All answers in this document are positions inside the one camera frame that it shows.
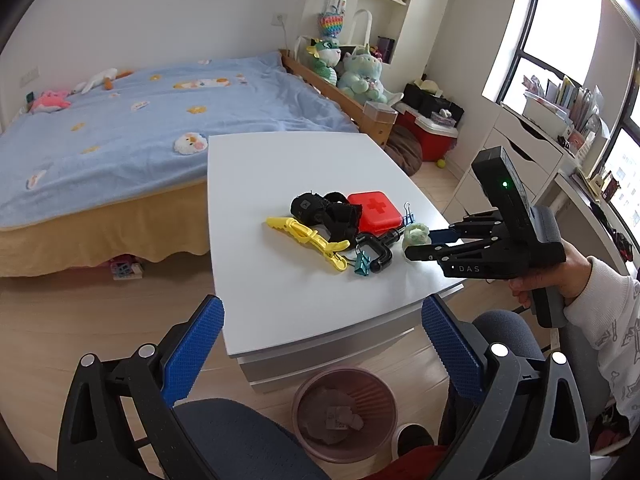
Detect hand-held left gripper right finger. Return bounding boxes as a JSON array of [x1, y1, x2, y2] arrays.
[[421, 294, 592, 480]]

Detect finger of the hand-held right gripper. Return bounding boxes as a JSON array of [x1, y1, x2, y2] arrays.
[[429, 211, 503, 243], [404, 234, 501, 262]]

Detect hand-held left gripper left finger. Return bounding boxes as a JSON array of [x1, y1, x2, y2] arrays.
[[57, 295, 226, 480]]

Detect green scrunchie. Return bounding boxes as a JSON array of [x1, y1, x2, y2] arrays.
[[402, 222, 432, 250]]

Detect black forked massage head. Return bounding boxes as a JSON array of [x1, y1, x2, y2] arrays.
[[356, 230, 405, 273]]

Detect teal binder clip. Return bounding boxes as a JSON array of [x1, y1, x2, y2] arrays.
[[345, 247, 373, 277]]

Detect red plastic box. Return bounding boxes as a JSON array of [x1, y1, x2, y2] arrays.
[[347, 190, 405, 235]]

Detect black strap bundle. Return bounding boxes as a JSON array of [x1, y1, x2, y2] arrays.
[[291, 190, 363, 243]]

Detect yellow hair clip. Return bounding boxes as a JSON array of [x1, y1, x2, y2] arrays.
[[266, 216, 351, 273]]

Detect pink trash bin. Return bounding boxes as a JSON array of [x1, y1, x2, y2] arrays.
[[291, 367, 398, 463]]

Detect person's right hand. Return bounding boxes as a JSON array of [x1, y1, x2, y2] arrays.
[[509, 252, 592, 311]]

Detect white drawer cabinet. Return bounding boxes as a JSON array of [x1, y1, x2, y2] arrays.
[[442, 105, 566, 221]]

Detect white desk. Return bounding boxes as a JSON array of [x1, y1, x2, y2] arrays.
[[555, 170, 640, 276]]

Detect brown cushion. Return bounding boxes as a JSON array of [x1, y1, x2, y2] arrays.
[[385, 124, 423, 177]]

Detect person's left leg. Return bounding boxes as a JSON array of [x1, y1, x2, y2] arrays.
[[175, 399, 321, 480]]

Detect person's shoe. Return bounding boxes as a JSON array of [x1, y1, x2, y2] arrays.
[[397, 424, 436, 458]]

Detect red cooler box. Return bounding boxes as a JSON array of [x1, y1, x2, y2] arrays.
[[397, 110, 458, 162]]

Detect colourful toys under bed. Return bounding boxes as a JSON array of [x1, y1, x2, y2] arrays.
[[109, 256, 146, 281]]

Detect white table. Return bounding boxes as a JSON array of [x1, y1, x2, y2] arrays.
[[206, 132, 466, 393]]

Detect white storage box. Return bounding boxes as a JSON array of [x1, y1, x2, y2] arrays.
[[522, 91, 573, 123]]

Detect crumpled white paper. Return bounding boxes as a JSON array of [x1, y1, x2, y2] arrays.
[[325, 405, 363, 433]]

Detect black bag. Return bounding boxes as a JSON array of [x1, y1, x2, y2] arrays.
[[402, 82, 465, 121]]

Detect row of books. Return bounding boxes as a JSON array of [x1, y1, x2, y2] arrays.
[[522, 74, 608, 136]]

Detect clear plastic box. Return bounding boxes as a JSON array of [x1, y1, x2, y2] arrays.
[[362, 101, 398, 126]]

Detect yellow bed skirt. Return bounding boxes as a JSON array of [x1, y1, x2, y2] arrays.
[[0, 180, 213, 278]]

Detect black framed window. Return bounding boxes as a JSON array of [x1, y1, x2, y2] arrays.
[[482, 0, 640, 261]]

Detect green masked plush toy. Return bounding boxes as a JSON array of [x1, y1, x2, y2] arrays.
[[306, 37, 346, 86]]

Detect bed with blue blanket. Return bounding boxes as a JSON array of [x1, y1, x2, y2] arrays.
[[0, 51, 358, 233]]

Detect white arched tube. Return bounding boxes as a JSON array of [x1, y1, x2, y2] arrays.
[[352, 10, 373, 46]]

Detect rainbow bag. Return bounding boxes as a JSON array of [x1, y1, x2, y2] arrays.
[[317, 5, 346, 41]]

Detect white duck plush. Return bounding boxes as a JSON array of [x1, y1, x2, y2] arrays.
[[72, 67, 133, 95]]

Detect pink plush toy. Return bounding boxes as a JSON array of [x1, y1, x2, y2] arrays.
[[27, 89, 72, 113]]

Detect wooden bed frame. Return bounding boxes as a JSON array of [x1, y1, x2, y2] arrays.
[[280, 49, 396, 148]]

